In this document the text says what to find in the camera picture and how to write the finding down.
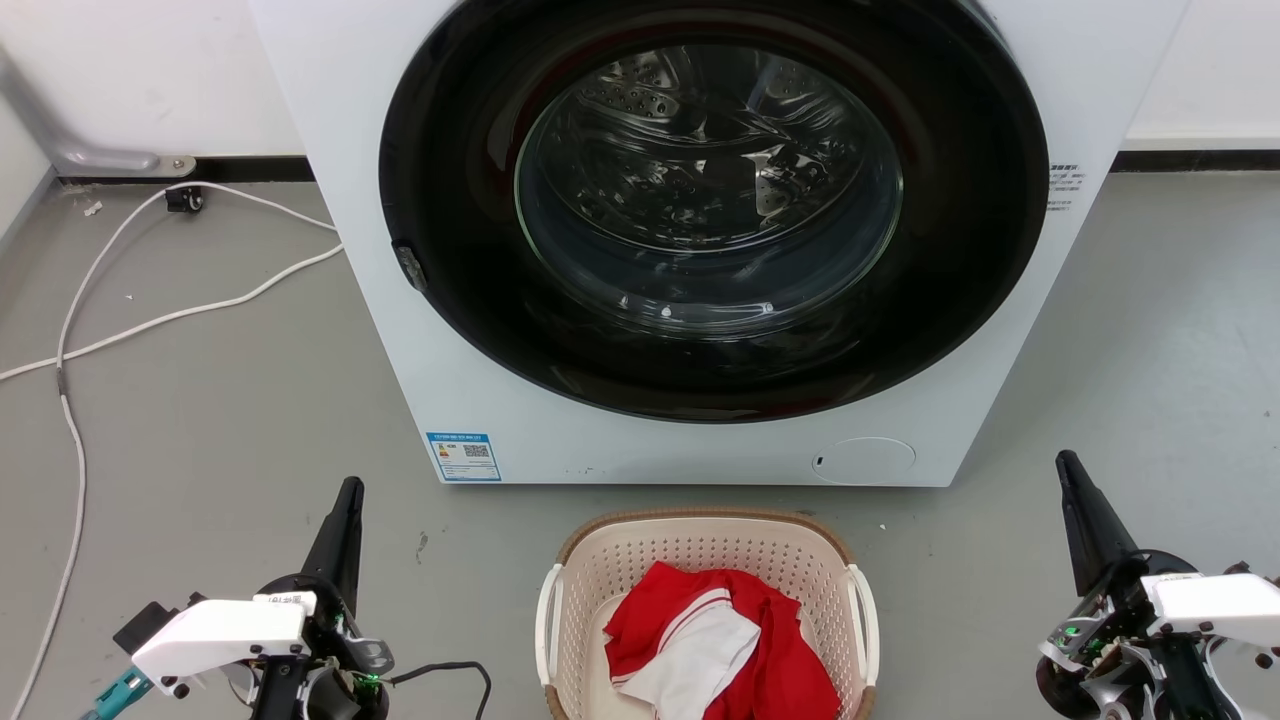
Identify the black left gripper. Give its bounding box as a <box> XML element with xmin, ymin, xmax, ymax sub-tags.
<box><xmin>247</xmin><ymin>476</ymin><xmax>395</xmax><ymax>720</ymax></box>

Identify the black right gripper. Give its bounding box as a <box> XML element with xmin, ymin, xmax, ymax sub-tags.
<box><xmin>1036</xmin><ymin>450</ymin><xmax>1280</xmax><ymax>720</ymax></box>

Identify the beige plastic laundry basket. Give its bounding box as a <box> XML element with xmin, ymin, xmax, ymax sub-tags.
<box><xmin>535</xmin><ymin>508</ymin><xmax>881</xmax><ymax>720</ymax></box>

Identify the blue energy label sticker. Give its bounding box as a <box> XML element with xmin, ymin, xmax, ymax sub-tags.
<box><xmin>426</xmin><ymin>432</ymin><xmax>502</xmax><ymax>483</ymax></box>

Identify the round white filter cover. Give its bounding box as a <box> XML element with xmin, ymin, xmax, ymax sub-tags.
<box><xmin>811</xmin><ymin>437</ymin><xmax>917</xmax><ymax>487</ymax></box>

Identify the black round washer door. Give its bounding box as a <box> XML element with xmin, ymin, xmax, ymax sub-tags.
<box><xmin>379</xmin><ymin>0</ymin><xmax>1050</xmax><ymax>424</ymax></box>

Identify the red and white garment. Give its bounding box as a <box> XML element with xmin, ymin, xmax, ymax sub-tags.
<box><xmin>603</xmin><ymin>561</ymin><xmax>842</xmax><ymax>720</ymax></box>

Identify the white front-load washing machine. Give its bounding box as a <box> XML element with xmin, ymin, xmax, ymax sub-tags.
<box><xmin>249</xmin><ymin>0</ymin><xmax>1193</xmax><ymax>488</ymax></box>

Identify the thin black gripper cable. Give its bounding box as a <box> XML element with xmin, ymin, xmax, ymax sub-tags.
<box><xmin>384</xmin><ymin>661</ymin><xmax>493</xmax><ymax>720</ymax></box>

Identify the teal cable connector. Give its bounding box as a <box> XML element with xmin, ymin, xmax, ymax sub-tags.
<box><xmin>79</xmin><ymin>667</ymin><xmax>154</xmax><ymax>720</ymax></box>

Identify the short white floor cable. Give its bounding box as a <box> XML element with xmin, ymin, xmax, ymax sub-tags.
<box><xmin>0</xmin><ymin>243</ymin><xmax>345</xmax><ymax>383</ymax></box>

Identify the long white floor cable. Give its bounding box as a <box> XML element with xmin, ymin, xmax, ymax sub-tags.
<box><xmin>8</xmin><ymin>181</ymin><xmax>341</xmax><ymax>720</ymax></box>

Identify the grey door latch handle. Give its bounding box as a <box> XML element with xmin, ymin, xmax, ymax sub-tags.
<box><xmin>393</xmin><ymin>239</ymin><xmax>429</xmax><ymax>293</ymax></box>

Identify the grey wall pipe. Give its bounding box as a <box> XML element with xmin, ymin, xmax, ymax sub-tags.
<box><xmin>0</xmin><ymin>45</ymin><xmax>197</xmax><ymax>178</ymax></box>

